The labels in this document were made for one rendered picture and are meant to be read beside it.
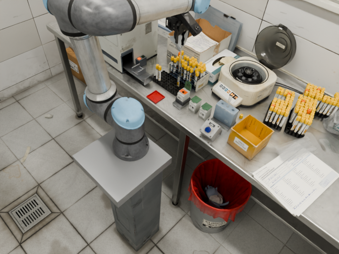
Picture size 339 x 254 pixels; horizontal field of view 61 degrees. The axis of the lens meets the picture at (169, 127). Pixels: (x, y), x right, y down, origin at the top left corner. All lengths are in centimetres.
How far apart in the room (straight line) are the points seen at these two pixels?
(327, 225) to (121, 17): 101
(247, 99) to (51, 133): 169
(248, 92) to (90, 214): 132
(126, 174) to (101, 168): 11
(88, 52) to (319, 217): 102
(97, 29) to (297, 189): 95
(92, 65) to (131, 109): 21
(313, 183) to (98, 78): 93
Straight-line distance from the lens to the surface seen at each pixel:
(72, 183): 225
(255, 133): 137
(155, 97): 148
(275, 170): 129
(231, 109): 133
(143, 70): 154
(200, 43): 178
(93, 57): 97
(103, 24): 79
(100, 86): 105
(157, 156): 118
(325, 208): 130
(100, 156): 120
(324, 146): 149
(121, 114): 103
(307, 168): 136
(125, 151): 115
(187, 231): 204
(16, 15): 274
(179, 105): 143
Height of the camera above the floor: 189
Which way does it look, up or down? 49 degrees down
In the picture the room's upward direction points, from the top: 4 degrees clockwise
